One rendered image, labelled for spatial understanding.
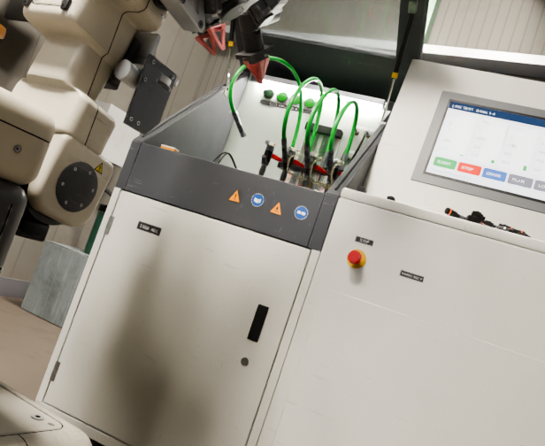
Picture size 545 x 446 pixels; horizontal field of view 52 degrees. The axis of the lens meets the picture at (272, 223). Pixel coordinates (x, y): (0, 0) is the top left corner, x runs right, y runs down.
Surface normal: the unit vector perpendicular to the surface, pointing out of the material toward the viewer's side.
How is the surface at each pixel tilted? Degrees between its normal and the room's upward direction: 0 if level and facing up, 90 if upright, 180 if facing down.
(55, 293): 90
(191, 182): 90
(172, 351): 90
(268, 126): 90
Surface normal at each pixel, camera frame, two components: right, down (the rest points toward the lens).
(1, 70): 0.84, 0.25
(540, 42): -0.43, -0.23
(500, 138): -0.21, -0.41
